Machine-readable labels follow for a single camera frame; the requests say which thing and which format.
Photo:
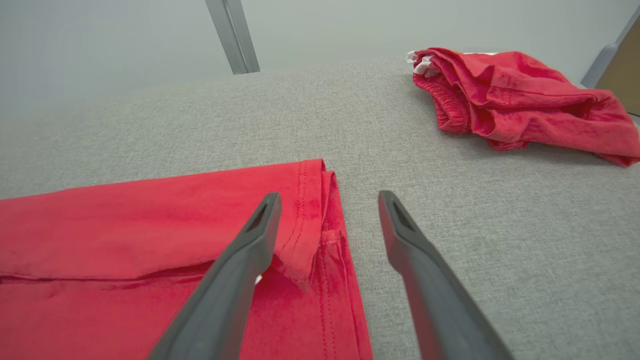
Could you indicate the grey fabric sofa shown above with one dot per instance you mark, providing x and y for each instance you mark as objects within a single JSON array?
[{"x": 500, "y": 225}]

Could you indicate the red shorts with white stripes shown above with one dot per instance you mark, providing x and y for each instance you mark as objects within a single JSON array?
[{"x": 520, "y": 95}]

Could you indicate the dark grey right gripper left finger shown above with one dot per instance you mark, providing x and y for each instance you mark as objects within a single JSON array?
[{"x": 230, "y": 300}]

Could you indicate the brown panel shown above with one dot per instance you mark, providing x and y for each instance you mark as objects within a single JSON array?
[{"x": 625, "y": 75}]

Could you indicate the red shirt with striped trim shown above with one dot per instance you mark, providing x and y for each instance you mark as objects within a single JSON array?
[{"x": 125, "y": 225}]

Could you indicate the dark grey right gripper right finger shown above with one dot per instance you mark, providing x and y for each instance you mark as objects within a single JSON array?
[{"x": 440, "y": 300}]

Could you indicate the grey partition post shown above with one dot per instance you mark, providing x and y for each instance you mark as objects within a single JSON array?
[{"x": 235, "y": 35}]

